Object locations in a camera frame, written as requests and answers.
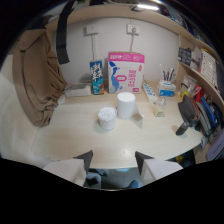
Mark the wooden wall shelf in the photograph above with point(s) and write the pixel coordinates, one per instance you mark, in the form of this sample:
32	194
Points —
186	50

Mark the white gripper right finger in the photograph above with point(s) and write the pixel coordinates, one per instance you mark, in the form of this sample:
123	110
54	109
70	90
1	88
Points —
155	168

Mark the clear cotton swab jar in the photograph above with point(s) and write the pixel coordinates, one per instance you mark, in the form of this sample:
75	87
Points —
107	118

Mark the pink white milk carton box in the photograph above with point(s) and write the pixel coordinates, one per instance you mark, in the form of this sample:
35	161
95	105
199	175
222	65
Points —
126	72

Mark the white power strip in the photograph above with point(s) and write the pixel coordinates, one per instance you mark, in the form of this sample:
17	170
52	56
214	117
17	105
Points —
150	93

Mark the blue white pen holder box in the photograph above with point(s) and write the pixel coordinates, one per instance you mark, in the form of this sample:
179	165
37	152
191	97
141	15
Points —
166	88

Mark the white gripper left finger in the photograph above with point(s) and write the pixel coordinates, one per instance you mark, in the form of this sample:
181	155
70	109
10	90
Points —
71	169

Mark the blue drink carton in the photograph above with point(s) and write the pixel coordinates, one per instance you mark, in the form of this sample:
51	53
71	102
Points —
97	77

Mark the white wall switch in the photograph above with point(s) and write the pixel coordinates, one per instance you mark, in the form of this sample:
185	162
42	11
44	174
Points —
91	30

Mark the white tissue pack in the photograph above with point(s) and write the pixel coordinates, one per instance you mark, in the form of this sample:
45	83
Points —
77	89

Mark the white tissue roll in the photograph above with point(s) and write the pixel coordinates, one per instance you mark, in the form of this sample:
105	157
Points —
126	105

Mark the white wall socket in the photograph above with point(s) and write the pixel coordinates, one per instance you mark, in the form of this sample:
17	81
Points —
132	29

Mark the black electric shaver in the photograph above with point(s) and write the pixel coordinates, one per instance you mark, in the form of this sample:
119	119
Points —
186	114

